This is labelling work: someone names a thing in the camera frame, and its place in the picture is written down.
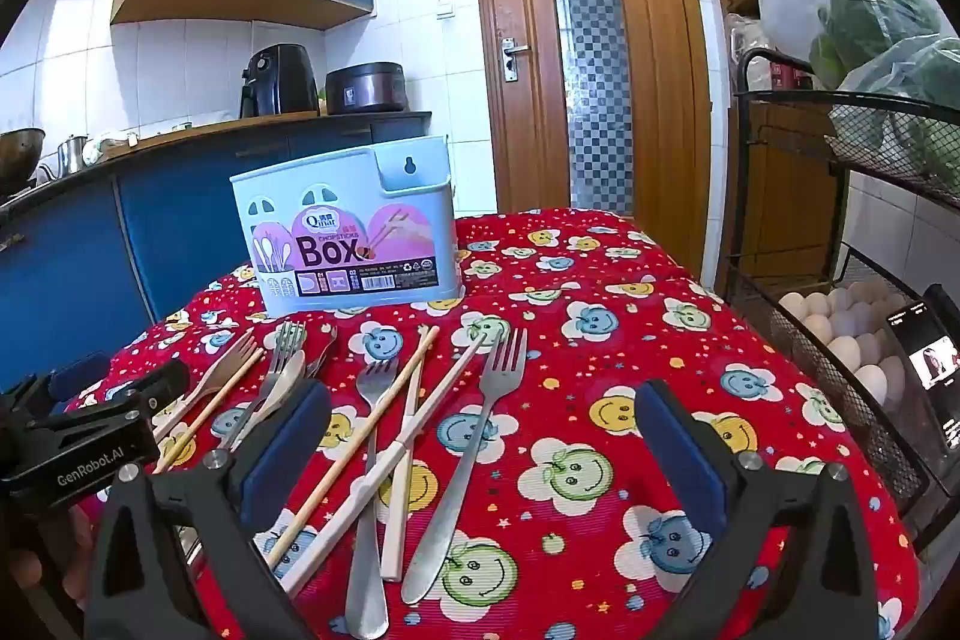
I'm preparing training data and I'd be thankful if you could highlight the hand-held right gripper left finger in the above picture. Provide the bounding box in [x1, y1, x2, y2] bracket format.
[82, 377, 332, 640]

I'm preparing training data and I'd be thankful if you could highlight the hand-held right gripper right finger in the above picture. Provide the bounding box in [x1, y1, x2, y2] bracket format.
[634, 377, 880, 640]

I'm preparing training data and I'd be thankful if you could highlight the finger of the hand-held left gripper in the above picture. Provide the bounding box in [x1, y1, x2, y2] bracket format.
[0, 351, 113, 422]
[45, 359, 191, 425]

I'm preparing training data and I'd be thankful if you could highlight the light wooden chopstick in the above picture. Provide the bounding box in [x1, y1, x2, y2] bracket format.
[266, 326, 440, 570]
[154, 347, 266, 474]

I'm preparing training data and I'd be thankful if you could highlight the cream white spoon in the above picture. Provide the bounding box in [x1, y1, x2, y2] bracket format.
[225, 350, 308, 453]

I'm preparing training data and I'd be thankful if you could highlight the brown wooden fork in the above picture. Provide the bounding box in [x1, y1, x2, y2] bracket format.
[152, 331, 260, 442]

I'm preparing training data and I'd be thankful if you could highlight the slim stainless steel fork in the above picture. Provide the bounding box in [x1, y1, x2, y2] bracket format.
[217, 320, 308, 453]

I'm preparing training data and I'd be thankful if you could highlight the white chopstick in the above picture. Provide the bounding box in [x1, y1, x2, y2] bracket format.
[381, 326, 434, 582]
[279, 332, 492, 600]

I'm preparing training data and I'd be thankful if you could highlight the large stainless steel fork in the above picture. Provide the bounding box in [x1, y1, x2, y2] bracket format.
[401, 329, 528, 605]

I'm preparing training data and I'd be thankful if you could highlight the light blue utensil holder box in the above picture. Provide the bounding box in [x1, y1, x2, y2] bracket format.
[229, 134, 462, 319]

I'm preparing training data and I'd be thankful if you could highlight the person's left hand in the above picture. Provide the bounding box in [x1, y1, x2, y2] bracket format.
[0, 501, 102, 611]

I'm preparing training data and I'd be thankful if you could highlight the red smiley flower tablecloth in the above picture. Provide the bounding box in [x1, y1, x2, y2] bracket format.
[64, 206, 920, 640]

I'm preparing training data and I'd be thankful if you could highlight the blue kitchen base cabinet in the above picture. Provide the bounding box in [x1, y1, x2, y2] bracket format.
[0, 111, 432, 401]

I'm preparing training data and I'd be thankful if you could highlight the pile of white eggs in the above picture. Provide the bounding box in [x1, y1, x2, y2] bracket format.
[776, 280, 912, 423]

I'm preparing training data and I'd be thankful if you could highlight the steel kettle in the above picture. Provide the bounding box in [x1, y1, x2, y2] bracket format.
[41, 135, 89, 176]

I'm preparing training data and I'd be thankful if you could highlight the metal wok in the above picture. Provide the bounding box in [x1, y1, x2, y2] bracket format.
[0, 128, 46, 195]

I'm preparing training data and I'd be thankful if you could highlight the white cloth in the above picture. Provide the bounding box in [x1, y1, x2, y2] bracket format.
[82, 134, 140, 165]

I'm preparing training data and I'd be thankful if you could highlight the black smartphone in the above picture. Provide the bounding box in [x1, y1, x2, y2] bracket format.
[885, 299, 960, 453]

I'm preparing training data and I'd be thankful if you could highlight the wooden shelf cabinet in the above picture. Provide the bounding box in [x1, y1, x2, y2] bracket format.
[682, 0, 848, 281]

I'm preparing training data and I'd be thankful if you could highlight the black air fryer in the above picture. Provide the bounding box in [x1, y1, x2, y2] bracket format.
[240, 44, 321, 120]

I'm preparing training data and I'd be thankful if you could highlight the dark rice cooker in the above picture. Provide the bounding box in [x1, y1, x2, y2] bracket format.
[324, 62, 408, 116]

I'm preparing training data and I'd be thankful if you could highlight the wooden door with glass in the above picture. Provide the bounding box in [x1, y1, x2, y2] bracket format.
[466, 0, 712, 281]

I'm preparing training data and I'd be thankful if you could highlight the clear bag of white goods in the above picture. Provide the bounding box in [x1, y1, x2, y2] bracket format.
[731, 14, 773, 90]

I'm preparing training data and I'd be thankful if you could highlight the bag of green vegetables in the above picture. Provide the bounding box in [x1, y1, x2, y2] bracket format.
[810, 0, 960, 176]

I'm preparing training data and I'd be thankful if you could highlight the black wire rack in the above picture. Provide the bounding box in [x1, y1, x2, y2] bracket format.
[712, 47, 960, 551]

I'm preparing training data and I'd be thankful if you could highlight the metal door handle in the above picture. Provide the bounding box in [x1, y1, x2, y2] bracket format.
[500, 38, 530, 82]

